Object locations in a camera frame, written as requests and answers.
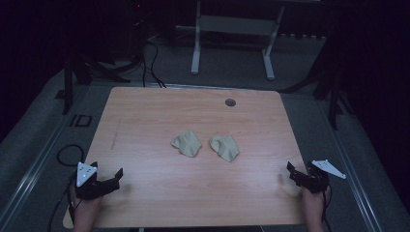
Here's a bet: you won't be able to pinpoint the white desk frame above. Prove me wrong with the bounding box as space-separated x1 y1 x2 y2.
190 0 286 81

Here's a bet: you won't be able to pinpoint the metal floor rail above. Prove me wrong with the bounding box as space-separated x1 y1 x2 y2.
0 84 98 232
313 96 385 232

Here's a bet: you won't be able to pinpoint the person's right hand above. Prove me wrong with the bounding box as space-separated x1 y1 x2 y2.
301 185 332 223

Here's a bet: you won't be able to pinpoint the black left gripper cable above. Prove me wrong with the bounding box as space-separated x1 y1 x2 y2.
46 172 80 232

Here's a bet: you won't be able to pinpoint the black cables on floor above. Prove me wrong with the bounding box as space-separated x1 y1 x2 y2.
140 40 167 89

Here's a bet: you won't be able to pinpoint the person's left hand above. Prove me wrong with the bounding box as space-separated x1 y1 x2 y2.
70 187 104 223

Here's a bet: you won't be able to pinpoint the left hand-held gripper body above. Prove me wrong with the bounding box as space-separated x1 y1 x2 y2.
74 161 121 200

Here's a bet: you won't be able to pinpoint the light green sock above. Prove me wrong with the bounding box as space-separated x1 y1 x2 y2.
209 134 241 163
170 129 203 159

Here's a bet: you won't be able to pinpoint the black looped floor cable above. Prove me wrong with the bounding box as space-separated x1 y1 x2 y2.
56 143 86 168

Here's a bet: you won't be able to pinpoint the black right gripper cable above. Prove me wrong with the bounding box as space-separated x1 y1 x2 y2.
321 184 334 232

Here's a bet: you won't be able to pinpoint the black metal stand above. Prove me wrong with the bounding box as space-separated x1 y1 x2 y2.
54 52 132 116
279 61 354 131

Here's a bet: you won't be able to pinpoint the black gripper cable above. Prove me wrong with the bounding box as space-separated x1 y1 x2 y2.
46 172 80 232
321 184 334 232

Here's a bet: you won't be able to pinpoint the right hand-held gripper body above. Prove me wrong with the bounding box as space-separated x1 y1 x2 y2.
299 159 348 194

